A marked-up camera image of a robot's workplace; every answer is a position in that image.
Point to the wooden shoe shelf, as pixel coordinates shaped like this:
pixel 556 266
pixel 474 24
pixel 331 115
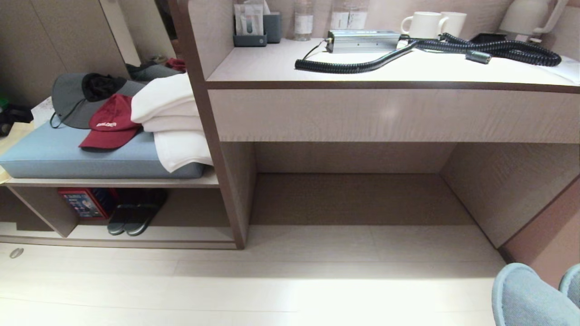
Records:
pixel 113 208

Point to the wooden desk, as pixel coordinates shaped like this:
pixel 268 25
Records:
pixel 385 113

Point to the folded white towel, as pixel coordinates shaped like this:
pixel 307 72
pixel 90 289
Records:
pixel 174 122

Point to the grey desk organiser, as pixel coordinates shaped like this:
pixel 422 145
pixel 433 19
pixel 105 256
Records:
pixel 258 32

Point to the silver metal power box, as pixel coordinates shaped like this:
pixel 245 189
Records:
pixel 362 40

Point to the clear water bottle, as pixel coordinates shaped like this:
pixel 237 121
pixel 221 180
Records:
pixel 358 15
pixel 303 19
pixel 339 16

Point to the white packet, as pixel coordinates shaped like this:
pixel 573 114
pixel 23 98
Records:
pixel 248 18

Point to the dark grey slipper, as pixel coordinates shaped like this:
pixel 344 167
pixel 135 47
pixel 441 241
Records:
pixel 118 219
pixel 141 218

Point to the red baseball cap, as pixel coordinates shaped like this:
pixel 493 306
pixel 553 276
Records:
pixel 110 124

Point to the white ceramic mug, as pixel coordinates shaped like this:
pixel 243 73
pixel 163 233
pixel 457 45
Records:
pixel 455 22
pixel 423 25

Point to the red printed box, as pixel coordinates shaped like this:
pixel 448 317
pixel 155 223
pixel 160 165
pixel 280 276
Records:
pixel 86 203

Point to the blue bench cushion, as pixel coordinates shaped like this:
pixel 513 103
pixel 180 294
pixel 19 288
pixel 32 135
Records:
pixel 68 156

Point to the grey brimmed hat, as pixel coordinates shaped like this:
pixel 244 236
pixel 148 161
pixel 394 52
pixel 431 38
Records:
pixel 68 102

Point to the light blue slipper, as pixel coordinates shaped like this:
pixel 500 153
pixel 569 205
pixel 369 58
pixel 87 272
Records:
pixel 525 299
pixel 572 283

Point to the white electric kettle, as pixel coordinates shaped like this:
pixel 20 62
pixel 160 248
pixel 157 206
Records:
pixel 528 18

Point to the black bag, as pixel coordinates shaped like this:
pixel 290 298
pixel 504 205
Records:
pixel 12 118

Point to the metal floor door stop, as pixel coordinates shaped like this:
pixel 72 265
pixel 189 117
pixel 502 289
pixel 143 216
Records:
pixel 16 253

